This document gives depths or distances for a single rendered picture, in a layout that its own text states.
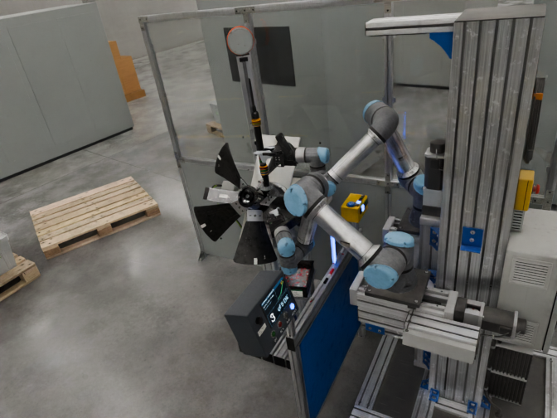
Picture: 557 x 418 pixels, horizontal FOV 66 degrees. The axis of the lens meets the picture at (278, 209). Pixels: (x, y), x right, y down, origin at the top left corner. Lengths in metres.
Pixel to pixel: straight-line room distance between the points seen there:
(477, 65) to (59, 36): 6.61
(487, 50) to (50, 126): 6.68
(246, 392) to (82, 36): 6.12
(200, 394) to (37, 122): 5.40
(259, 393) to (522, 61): 2.23
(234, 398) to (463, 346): 1.55
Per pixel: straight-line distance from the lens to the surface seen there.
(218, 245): 3.83
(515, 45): 1.57
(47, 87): 7.46
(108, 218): 4.88
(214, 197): 2.58
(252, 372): 2.98
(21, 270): 4.57
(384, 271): 1.62
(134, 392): 3.14
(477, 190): 1.77
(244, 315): 1.50
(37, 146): 7.48
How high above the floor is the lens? 2.27
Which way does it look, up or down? 30 degrees down
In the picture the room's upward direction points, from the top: 8 degrees counter-clockwise
